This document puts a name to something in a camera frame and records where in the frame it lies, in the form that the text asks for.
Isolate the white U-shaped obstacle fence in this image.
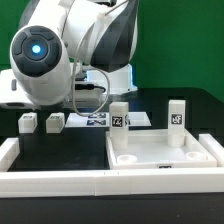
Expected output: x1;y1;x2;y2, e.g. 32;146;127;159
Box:
0;138;224;198

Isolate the white AprilTag base sheet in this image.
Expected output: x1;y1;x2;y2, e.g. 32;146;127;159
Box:
65;112;151;128

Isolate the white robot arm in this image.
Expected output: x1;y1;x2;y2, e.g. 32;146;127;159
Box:
0;0;139;109

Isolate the white square table top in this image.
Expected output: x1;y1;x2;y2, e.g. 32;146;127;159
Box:
106;129;218;170

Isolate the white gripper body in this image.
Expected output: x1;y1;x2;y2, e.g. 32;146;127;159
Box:
0;69;102;110

